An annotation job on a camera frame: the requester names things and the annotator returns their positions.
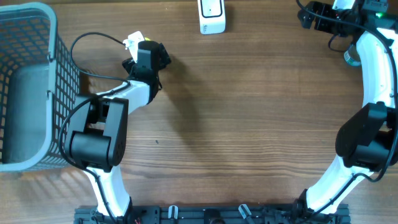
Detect round tin can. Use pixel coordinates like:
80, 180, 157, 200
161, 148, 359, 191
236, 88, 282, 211
343, 44, 361, 67

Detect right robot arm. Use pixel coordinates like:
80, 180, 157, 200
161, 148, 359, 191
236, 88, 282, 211
290, 1, 397, 223

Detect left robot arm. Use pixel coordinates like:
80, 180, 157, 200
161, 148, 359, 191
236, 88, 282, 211
60, 40, 171, 223

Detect white barcode scanner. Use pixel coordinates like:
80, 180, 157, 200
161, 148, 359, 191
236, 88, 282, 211
197, 0, 226, 35

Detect grey plastic mesh basket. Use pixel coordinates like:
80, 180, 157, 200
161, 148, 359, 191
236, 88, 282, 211
1, 2, 80, 172

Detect black left camera cable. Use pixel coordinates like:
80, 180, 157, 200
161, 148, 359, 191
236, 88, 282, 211
58, 32, 131, 223

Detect black camera cable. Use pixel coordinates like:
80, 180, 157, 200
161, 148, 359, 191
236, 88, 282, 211
58, 32, 131, 223
295, 0, 398, 218

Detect black right camera cable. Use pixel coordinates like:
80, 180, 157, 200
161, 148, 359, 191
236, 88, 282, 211
295, 0, 398, 218

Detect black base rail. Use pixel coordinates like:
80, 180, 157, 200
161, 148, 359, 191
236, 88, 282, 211
73, 204, 351, 224

